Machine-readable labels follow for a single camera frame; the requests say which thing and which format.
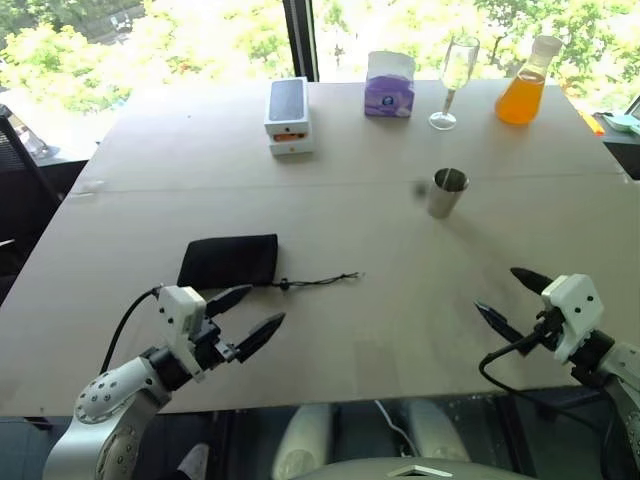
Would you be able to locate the orange marker pen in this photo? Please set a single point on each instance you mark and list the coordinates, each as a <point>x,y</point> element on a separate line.
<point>598,125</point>

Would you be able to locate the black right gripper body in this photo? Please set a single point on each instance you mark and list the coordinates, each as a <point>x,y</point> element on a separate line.
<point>550,327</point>

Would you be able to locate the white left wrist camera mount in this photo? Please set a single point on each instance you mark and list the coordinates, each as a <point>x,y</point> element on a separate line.
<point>181,320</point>

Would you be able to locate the white phone box, black print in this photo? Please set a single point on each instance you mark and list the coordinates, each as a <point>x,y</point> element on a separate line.
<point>287,105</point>

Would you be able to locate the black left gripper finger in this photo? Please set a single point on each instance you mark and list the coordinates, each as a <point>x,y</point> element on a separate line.
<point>260,332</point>
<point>227,297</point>

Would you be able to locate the grey robot torso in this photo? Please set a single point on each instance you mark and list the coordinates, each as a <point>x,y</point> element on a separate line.
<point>410,470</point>

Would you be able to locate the white rounded leg cover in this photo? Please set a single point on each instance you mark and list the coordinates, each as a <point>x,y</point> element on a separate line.
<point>440,427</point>
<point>305,435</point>

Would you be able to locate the stainless steel cup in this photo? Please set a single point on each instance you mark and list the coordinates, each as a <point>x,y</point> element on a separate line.
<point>445,197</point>

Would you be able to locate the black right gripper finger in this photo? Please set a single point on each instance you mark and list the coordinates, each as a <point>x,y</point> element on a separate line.
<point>500,320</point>
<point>531,280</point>

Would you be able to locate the black window frame post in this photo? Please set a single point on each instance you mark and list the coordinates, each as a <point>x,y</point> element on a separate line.
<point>300,40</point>

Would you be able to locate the purple tissue box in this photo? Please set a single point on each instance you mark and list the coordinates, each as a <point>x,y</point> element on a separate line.
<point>390,97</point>

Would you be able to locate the glass flask, orange liquid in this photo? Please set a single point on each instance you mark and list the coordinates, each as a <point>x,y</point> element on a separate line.
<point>520,100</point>

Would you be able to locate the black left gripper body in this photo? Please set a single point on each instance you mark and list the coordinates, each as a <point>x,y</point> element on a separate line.
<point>209,345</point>

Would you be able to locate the clear champagne glass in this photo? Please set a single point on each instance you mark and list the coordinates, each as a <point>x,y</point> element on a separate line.
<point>457,70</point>

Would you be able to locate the white box, orange mark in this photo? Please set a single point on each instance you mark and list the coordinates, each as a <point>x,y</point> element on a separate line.
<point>290,136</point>

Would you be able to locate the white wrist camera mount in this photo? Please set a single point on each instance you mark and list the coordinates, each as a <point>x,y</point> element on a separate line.
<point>575,310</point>
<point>181,320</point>

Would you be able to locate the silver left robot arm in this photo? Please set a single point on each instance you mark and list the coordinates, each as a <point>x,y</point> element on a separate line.
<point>107,395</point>

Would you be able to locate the black side table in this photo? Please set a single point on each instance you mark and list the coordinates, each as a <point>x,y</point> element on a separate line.
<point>625,155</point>

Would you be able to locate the teal flat object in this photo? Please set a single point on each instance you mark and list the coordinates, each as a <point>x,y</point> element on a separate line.
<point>625,124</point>

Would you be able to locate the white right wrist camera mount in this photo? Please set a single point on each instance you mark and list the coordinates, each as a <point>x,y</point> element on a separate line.
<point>575,310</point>

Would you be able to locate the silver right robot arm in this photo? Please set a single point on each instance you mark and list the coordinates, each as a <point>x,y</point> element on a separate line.
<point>622,380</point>

